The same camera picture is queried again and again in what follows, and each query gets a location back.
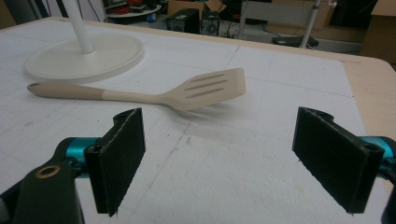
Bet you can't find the black computer case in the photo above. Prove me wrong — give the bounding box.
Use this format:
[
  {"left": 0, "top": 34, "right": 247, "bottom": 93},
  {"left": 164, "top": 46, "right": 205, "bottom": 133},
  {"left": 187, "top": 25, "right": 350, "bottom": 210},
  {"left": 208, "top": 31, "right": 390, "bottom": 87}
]
[{"left": 165, "top": 7, "right": 201, "bottom": 35}]

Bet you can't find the black speaker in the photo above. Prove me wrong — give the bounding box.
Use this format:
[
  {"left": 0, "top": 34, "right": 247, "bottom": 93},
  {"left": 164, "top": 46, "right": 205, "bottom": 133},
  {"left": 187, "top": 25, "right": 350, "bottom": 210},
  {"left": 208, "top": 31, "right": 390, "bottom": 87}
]
[{"left": 201, "top": 11, "right": 220, "bottom": 36}]

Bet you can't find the round white table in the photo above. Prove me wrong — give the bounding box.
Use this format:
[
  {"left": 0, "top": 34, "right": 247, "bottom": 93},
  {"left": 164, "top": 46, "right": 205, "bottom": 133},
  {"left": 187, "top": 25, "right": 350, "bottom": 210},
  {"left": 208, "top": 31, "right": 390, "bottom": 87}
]
[{"left": 106, "top": 3, "right": 163, "bottom": 19}]

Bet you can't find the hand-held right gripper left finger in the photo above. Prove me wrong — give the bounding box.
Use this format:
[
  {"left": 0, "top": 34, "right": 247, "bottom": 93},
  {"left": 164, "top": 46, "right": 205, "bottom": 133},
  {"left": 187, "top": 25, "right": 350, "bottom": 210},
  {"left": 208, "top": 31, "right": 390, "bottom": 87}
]
[{"left": 54, "top": 107, "right": 147, "bottom": 217}]

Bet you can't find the large cardboard box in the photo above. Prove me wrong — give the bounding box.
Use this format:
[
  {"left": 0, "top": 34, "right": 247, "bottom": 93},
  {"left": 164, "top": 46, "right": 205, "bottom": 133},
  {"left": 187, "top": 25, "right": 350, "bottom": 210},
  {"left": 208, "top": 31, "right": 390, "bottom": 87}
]
[{"left": 360, "top": 0, "right": 396, "bottom": 65}]

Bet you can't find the white metal frame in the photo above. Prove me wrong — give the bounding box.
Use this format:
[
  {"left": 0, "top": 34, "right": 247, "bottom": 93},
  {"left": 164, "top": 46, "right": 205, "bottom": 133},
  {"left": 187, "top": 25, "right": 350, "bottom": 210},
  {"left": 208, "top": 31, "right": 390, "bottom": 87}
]
[{"left": 238, "top": 0, "right": 338, "bottom": 49}]

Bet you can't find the white lamp stand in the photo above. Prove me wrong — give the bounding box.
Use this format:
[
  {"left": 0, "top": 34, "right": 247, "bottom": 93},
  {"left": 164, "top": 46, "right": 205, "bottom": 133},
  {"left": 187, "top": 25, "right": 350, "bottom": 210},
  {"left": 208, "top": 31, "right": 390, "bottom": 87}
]
[{"left": 23, "top": 0, "right": 146, "bottom": 86}]

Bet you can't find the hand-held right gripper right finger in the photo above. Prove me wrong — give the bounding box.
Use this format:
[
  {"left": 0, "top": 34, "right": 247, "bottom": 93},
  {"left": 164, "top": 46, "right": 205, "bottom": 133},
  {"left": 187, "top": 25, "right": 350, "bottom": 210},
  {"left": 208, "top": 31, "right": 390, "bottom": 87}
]
[{"left": 291, "top": 105, "right": 396, "bottom": 215}]

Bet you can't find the beige slotted spatula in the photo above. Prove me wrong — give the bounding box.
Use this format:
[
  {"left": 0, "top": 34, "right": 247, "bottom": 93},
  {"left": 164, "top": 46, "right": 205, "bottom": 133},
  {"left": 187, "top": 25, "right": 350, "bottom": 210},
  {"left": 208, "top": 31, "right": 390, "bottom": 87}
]
[{"left": 26, "top": 67, "right": 248, "bottom": 112}]

